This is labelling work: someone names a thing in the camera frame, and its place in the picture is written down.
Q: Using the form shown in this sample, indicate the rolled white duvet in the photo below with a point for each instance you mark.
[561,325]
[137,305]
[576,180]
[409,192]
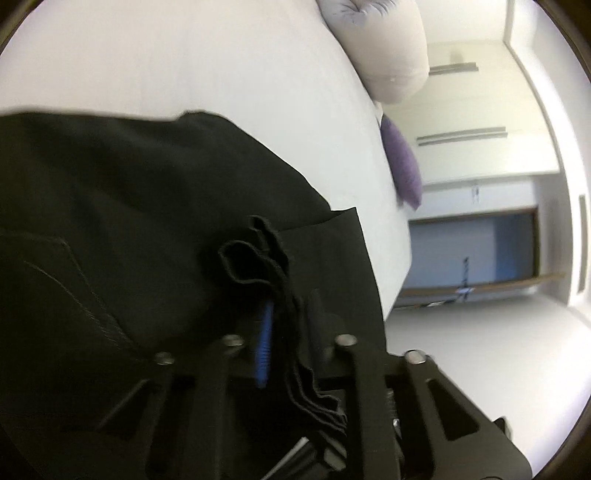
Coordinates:
[388,46]

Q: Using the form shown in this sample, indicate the white wardrobe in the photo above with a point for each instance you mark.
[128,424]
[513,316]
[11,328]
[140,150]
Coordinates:
[475,101]

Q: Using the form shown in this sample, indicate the black pants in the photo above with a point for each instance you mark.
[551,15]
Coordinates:
[138,207]

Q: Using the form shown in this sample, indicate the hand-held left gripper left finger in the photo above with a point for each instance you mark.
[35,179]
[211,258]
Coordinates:
[264,341]

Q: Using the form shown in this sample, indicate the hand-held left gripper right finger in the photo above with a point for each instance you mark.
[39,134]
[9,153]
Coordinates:
[358,374]

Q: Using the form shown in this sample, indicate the purple cushion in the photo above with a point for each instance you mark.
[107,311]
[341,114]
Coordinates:
[404,164]

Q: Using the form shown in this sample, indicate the bed with white sheet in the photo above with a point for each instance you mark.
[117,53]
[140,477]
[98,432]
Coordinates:
[184,60]

